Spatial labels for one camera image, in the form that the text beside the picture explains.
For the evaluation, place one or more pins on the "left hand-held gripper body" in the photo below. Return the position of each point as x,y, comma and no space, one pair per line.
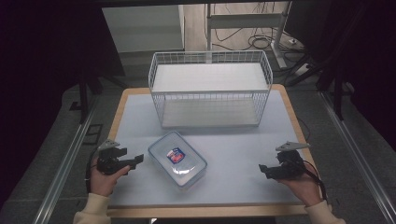
107,161

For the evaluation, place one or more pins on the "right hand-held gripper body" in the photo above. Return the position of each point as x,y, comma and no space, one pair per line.
291,165

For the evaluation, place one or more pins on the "clear plastic lidded container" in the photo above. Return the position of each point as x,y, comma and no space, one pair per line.
179,160

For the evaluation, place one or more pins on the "person's left hand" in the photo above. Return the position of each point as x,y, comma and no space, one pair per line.
104,183

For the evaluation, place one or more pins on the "person's right hand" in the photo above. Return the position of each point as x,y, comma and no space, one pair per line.
303,189

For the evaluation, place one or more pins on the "pale blue table mat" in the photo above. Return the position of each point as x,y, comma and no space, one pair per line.
236,161

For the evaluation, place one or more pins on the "black stand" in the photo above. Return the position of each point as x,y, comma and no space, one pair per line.
84,96
337,93

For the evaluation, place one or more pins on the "white power strip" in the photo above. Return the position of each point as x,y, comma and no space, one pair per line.
301,70

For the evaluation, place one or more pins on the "dark curtain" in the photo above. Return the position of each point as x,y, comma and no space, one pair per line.
40,62
367,56

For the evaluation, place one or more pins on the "black floor frame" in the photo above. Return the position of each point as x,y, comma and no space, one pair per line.
92,133

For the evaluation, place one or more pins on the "metal floor rail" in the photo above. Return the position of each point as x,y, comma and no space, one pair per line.
358,155
62,168

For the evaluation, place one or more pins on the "white metal desk frame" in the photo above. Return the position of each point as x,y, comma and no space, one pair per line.
246,20

